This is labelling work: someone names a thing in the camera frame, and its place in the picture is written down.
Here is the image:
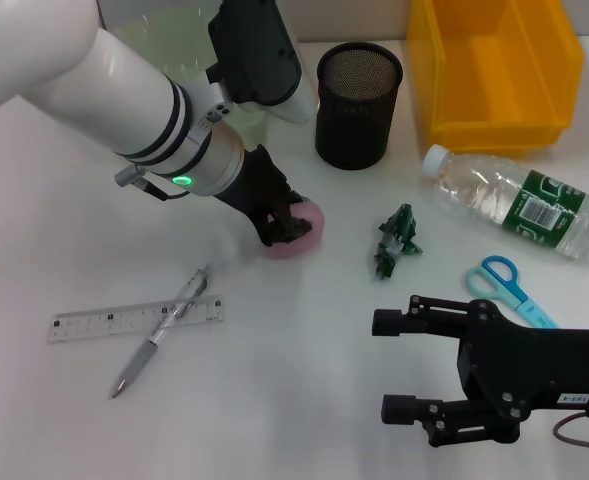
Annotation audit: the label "yellow plastic bin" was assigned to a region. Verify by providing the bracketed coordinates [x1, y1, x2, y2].
[406, 0, 586, 160]

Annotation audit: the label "left gripper cable with plug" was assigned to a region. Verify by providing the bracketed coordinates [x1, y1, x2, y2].
[113, 167, 190, 201]

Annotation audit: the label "green plastic wrapper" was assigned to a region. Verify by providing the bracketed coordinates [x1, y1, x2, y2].
[372, 202, 424, 282]

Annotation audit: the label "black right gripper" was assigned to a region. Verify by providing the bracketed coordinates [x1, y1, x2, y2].
[372, 294, 589, 448]

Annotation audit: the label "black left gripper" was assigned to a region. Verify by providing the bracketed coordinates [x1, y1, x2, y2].
[213, 144, 314, 249]

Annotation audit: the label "black mesh pen cup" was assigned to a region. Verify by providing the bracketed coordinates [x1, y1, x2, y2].
[315, 41, 405, 172]

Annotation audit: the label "transparent ruler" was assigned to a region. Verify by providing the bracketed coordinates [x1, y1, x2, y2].
[47, 293, 226, 344]

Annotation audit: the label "clear water bottle green label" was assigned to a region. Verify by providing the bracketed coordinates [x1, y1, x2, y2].
[421, 143, 589, 264]

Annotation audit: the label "green translucent fruit bowl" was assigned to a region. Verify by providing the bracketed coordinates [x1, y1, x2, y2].
[96, 5, 275, 151]

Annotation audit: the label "clear grey pen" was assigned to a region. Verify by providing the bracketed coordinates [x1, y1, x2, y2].
[109, 264, 211, 400]

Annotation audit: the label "blue scissors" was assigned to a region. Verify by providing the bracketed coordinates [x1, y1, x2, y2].
[466, 255, 560, 329]

